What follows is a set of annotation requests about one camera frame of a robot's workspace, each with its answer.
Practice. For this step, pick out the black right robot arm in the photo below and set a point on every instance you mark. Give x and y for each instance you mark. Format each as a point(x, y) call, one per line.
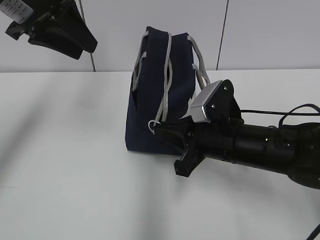
point(290, 150)

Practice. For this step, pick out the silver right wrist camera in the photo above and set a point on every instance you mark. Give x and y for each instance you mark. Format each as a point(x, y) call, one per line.
point(215, 103)

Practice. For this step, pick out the navy blue lunch bag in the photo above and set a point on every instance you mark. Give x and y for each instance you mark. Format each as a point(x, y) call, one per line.
point(163, 83)

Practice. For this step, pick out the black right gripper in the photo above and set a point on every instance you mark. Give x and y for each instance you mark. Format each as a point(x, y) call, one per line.
point(199, 141)

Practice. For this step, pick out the white label tag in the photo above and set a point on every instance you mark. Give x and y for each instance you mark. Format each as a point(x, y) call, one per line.
point(17, 10)

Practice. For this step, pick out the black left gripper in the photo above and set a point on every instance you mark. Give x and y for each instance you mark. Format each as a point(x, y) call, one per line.
point(53, 24)

